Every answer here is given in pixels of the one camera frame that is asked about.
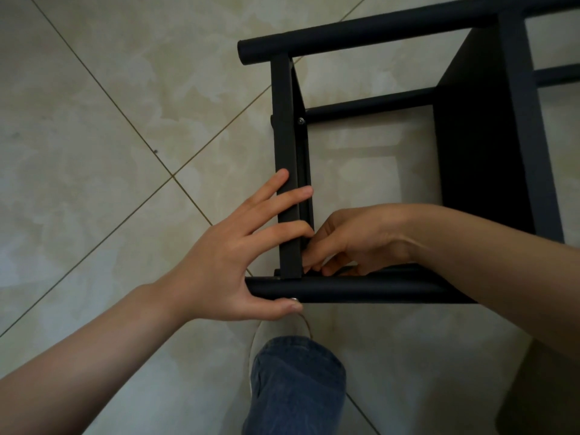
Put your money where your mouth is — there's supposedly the white shoe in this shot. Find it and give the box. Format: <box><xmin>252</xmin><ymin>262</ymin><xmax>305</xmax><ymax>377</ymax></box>
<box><xmin>247</xmin><ymin>310</ymin><xmax>318</xmax><ymax>399</ymax></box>

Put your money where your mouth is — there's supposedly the black metal rack frame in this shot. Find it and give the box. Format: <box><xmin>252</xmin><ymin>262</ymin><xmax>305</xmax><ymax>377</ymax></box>
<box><xmin>237</xmin><ymin>0</ymin><xmax>580</xmax><ymax>305</ymax></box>

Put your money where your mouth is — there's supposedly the person's right hand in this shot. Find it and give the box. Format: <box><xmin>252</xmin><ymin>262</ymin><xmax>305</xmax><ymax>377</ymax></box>
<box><xmin>302</xmin><ymin>204</ymin><xmax>423</xmax><ymax>277</ymax></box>

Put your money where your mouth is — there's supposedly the person's left forearm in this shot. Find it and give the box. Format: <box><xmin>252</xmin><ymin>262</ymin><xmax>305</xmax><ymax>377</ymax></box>
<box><xmin>0</xmin><ymin>283</ymin><xmax>186</xmax><ymax>435</ymax></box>

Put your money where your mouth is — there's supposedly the person's left hand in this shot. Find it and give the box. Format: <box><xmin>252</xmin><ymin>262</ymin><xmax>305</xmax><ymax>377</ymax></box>
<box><xmin>152</xmin><ymin>169</ymin><xmax>315</xmax><ymax>325</ymax></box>

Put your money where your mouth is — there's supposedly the person's right forearm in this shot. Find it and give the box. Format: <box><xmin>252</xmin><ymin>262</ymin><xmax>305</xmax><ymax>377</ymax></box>
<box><xmin>414</xmin><ymin>204</ymin><xmax>580</xmax><ymax>362</ymax></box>

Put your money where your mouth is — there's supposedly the blue jeans leg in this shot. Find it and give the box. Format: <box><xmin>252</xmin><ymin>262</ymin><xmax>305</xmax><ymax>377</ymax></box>
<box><xmin>241</xmin><ymin>336</ymin><xmax>347</xmax><ymax>435</ymax></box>

